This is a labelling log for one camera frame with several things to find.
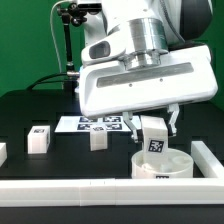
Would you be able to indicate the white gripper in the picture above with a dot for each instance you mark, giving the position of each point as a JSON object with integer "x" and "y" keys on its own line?
{"x": 184, "y": 76}

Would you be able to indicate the white round stool seat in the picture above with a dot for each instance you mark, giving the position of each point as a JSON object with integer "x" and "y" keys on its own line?
{"x": 173, "y": 164}

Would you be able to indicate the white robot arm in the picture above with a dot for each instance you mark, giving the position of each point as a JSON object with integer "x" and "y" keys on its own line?
{"x": 137, "y": 57}

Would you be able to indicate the white sheet with tags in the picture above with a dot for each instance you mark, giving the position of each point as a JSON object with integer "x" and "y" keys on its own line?
{"x": 72, "y": 124}

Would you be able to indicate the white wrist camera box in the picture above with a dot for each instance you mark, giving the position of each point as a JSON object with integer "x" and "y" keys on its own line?
{"x": 103, "y": 51}

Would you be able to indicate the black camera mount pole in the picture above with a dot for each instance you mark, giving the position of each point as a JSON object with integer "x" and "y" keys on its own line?
{"x": 70, "y": 15}

